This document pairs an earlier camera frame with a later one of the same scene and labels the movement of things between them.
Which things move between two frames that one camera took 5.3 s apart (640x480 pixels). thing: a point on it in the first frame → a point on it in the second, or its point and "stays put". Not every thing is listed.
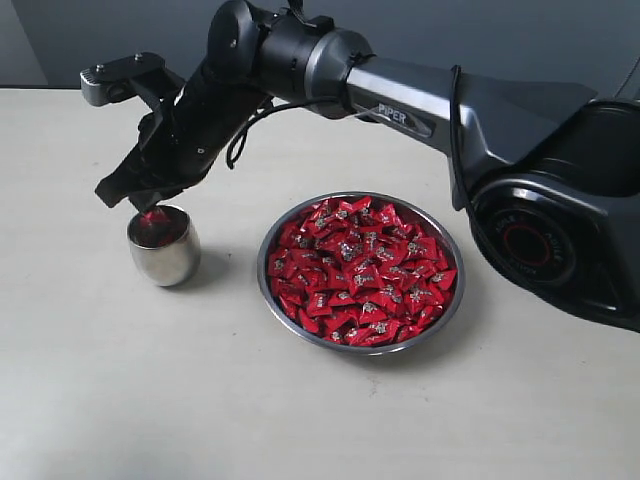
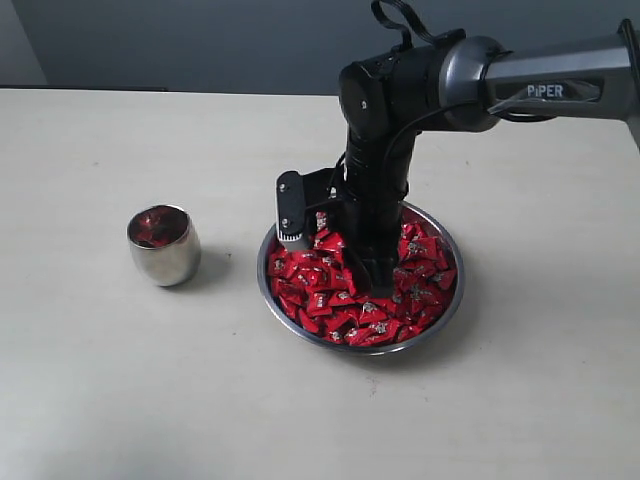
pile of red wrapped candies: [360, 271] stays put
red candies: [159, 226] stays put
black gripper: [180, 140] → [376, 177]
